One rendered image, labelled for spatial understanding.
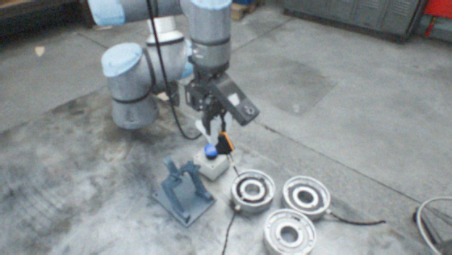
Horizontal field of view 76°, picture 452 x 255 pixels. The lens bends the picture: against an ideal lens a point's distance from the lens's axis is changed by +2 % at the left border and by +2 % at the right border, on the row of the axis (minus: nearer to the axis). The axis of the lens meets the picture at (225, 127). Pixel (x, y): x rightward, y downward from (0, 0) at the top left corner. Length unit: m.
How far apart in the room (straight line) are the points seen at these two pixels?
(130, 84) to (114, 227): 0.40
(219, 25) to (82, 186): 0.54
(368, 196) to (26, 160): 1.67
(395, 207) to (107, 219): 1.57
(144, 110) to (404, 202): 1.56
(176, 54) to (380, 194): 1.48
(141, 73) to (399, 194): 1.63
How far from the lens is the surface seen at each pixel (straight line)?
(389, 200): 1.95
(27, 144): 1.04
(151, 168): 0.81
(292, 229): 0.68
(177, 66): 0.89
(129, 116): 0.94
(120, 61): 0.85
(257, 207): 0.68
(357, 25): 3.95
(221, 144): 0.66
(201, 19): 0.50
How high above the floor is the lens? 1.39
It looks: 40 degrees down
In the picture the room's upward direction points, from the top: straight up
